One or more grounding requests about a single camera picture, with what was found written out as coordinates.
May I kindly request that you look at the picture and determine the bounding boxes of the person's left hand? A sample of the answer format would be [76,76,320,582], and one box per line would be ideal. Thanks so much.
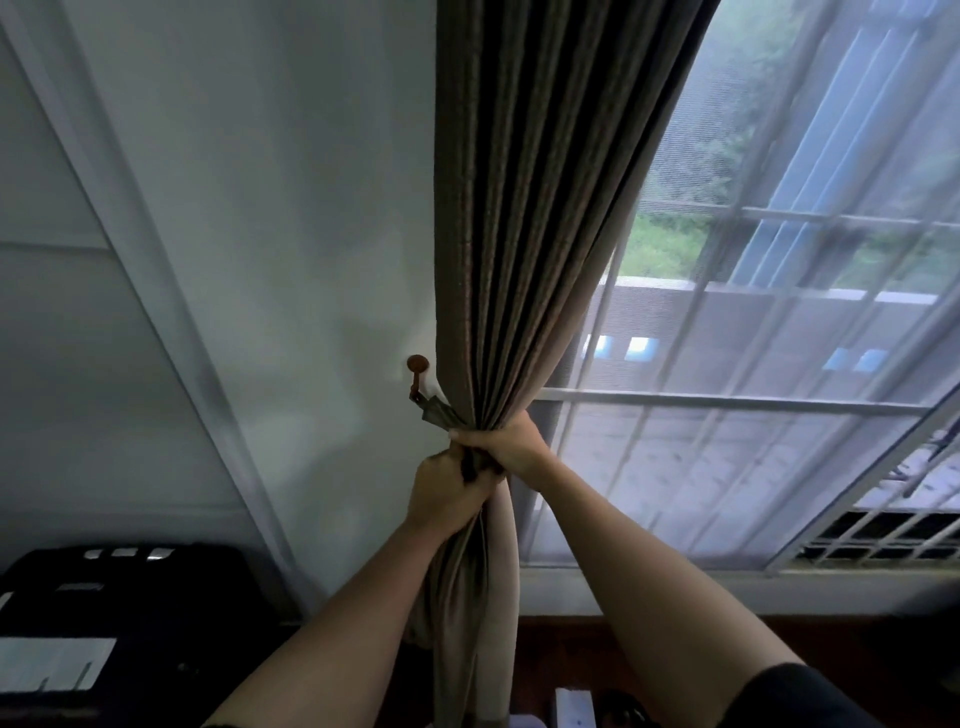
[404,442,505,542]

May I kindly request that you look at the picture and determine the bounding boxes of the person's right hand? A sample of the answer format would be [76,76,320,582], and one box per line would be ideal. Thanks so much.
[448,410,556,493]

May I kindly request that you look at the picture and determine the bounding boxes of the brown curtain tieback strap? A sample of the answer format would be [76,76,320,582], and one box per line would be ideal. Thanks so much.
[408,389,504,485]

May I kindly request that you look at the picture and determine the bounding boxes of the small white box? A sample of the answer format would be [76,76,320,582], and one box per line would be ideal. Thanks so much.
[553,687,598,728]

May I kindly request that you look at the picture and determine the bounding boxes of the brown curtain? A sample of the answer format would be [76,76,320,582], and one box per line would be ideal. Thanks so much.
[404,0,721,728]

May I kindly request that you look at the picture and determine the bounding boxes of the black belt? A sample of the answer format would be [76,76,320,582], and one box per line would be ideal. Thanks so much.
[596,688,661,728]

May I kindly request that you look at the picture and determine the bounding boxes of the person's left forearm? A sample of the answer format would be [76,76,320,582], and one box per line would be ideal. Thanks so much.
[202,517,451,728]

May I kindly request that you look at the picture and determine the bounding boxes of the person's right forearm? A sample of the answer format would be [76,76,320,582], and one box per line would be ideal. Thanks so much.
[528,457,804,728]

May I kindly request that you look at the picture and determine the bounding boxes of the person's black sleeve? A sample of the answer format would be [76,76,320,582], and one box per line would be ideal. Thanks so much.
[718,663,886,728]

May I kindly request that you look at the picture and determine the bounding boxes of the green trees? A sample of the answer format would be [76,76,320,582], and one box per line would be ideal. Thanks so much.
[622,0,960,294]

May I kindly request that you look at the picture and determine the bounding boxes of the black printer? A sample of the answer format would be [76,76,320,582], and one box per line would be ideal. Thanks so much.
[0,543,301,728]

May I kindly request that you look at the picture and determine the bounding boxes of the row of balcony slats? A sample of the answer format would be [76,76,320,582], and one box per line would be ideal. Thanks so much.
[731,0,960,290]

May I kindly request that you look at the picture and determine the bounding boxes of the white wall trim strip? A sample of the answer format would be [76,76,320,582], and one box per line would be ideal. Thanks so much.
[0,0,324,609]

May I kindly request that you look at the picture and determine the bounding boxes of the black window frame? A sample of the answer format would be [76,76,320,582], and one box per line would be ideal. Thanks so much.
[517,322,960,575]

